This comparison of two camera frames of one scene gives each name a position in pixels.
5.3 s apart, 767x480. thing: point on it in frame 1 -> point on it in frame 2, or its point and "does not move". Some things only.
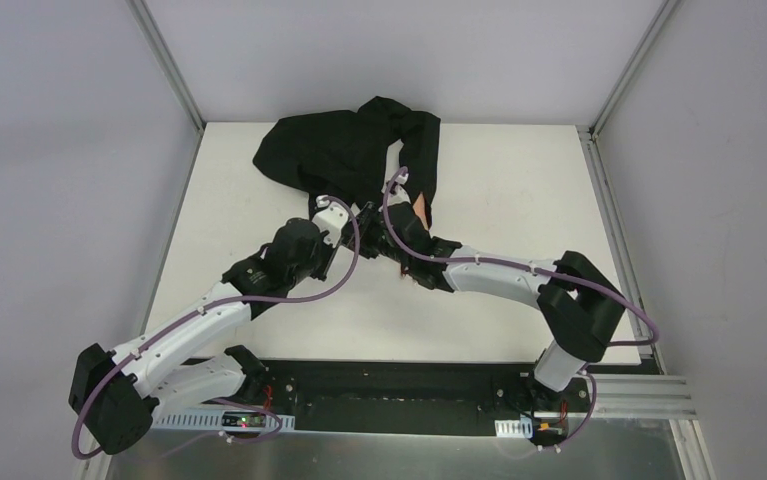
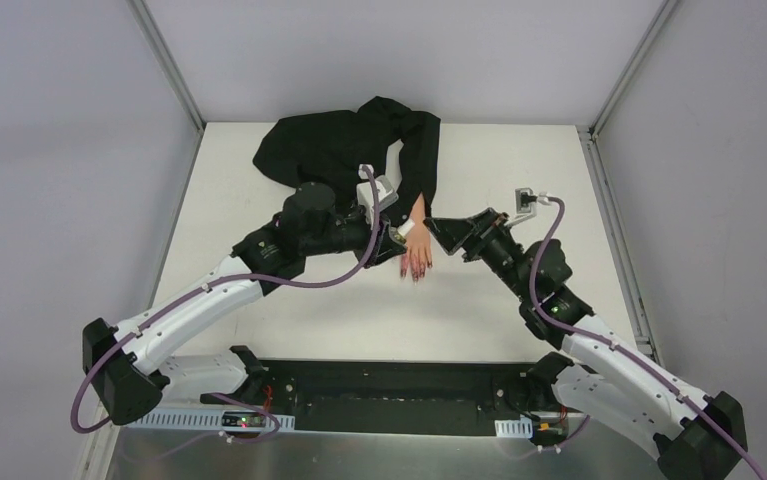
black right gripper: x=407 y=216 -> x=477 y=233
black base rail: x=412 y=397 does not move
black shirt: x=346 y=153 does not move
